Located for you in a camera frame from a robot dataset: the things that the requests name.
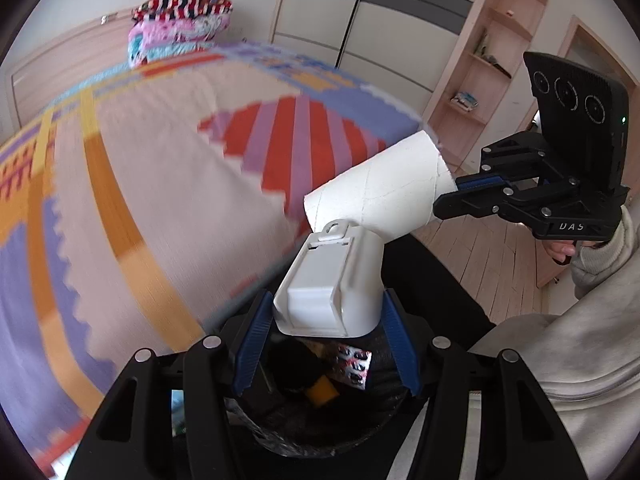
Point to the wooden bed headboard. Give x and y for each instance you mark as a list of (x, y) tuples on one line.
[(50, 75)]

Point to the white plastic device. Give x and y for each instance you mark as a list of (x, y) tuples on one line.
[(325, 280)]

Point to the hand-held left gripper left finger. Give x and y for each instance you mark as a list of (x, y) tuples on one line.
[(250, 345)]

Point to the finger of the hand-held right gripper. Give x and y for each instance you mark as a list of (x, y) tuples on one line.
[(465, 205), (480, 183)]

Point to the stack of books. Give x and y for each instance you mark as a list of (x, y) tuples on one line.
[(465, 100)]

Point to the red and silver blister pack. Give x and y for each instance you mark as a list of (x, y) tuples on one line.
[(350, 365)]

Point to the wooden shelf unit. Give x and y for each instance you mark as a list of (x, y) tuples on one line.
[(520, 10)]

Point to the striped folded quilt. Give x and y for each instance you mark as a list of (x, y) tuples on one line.
[(185, 5)]

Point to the person's black trousers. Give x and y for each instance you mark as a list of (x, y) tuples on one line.
[(435, 285)]

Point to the yellow item in bin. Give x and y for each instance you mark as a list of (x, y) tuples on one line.
[(320, 391)]

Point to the white toilet paper roll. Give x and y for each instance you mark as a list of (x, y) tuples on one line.
[(380, 185)]

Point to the pink floral folded quilt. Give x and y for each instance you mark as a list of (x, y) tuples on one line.
[(170, 32)]

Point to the white and grey wardrobe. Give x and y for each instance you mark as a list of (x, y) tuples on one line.
[(320, 20)]

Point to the person's right hand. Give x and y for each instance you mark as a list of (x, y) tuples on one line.
[(560, 251)]

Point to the person's light grey sweatshirt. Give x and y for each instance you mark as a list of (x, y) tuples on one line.
[(575, 370)]

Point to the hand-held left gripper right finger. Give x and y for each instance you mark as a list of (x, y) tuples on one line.
[(400, 345)]

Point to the bed with patterned blanket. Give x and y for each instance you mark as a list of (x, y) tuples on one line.
[(150, 185)]

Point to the trash bin with black bag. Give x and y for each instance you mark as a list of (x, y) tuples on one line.
[(320, 430)]

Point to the person's right forearm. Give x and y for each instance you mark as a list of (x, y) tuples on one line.
[(600, 255)]

